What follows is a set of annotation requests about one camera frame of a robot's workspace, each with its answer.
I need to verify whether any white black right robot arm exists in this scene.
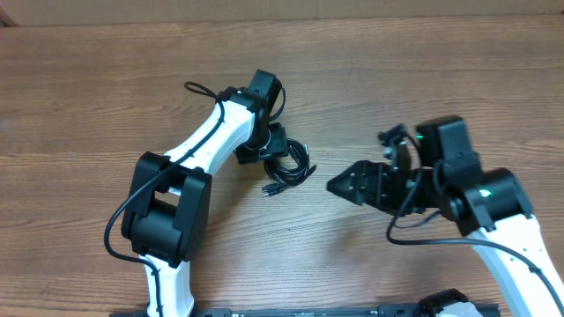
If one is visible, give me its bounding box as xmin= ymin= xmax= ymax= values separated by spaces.
xmin=326 ymin=115 xmax=563 ymax=316

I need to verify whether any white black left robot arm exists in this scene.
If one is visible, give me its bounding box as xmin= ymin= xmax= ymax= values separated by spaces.
xmin=121 ymin=70 xmax=288 ymax=316

